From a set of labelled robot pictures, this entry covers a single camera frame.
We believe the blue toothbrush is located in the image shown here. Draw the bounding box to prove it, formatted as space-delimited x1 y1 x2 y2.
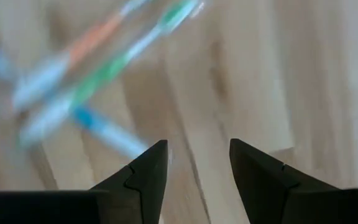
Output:
0 34 150 160

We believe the green toothbrush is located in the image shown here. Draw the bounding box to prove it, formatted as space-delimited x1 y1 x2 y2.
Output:
19 0 206 147

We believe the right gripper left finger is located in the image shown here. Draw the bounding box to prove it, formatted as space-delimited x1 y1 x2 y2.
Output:
88 139 169 224

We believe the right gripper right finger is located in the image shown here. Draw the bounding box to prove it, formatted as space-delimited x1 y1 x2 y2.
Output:
229 138 344 224

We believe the orange toothbrush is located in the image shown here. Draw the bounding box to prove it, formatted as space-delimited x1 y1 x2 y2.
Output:
11 0 155 111

